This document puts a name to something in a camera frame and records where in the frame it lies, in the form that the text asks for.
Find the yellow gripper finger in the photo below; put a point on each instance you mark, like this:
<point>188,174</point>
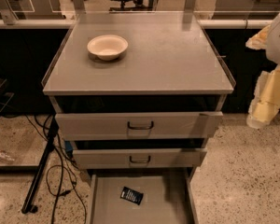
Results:
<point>259,40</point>
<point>266,103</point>

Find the blue rxbar wrapper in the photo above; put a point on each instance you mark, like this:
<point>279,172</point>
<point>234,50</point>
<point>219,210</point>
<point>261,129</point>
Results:
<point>131,195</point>

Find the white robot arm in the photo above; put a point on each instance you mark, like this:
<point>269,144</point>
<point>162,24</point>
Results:
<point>273,41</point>

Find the grey drawer cabinet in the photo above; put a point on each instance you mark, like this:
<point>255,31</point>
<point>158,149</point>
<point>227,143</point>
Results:
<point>169,66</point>

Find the bottom open grey drawer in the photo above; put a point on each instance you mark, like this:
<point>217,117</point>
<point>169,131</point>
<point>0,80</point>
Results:
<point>167,197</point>

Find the top grey drawer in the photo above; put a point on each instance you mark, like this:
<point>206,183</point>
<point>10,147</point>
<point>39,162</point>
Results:
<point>123,126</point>

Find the middle grey drawer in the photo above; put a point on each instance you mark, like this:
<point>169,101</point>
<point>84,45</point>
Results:
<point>139,158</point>

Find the white bowl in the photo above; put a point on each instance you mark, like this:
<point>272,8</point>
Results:
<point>107,47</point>

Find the clear plastic bottle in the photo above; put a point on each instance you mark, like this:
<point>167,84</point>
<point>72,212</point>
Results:
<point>4,157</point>

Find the white horizontal rail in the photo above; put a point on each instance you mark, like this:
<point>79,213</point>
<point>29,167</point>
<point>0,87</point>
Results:
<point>206,24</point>

